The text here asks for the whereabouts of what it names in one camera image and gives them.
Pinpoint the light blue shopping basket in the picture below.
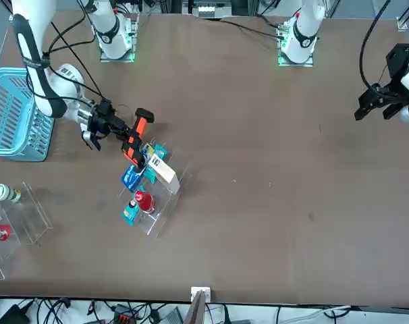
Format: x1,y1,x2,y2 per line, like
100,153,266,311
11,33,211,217
0,67,55,162

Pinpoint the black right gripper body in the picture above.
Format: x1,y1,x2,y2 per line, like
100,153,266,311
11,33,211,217
88,99,116,139

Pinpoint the orange black barcode scanner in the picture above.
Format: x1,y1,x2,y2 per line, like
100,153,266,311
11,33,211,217
120,107,155,173

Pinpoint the clear acrylic stepped shelf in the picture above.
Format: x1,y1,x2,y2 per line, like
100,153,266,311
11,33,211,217
0,182,54,281
116,136,194,237

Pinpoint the black orange USB hub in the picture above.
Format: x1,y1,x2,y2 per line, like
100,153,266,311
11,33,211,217
113,305,140,323

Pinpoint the aluminium post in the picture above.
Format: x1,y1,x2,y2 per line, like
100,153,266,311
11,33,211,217
185,286,212,324

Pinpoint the green lid white bottle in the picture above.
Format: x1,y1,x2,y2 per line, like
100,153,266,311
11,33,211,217
0,184,22,205

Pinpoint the blue Oreo cookie box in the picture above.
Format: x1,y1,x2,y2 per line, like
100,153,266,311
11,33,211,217
121,164,148,189

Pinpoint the white cookie box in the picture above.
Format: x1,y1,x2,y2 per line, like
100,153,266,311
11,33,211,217
146,153,181,195

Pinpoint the red Coca-Cola bottle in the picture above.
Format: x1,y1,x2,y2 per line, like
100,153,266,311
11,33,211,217
133,190,156,215

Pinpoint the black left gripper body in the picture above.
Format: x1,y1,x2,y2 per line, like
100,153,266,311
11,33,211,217
381,43,409,91

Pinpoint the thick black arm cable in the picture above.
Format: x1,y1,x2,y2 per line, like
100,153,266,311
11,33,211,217
358,0,393,92

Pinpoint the teal cartoon snack packet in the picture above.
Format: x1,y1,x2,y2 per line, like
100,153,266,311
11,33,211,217
142,143,168,185
122,198,141,227

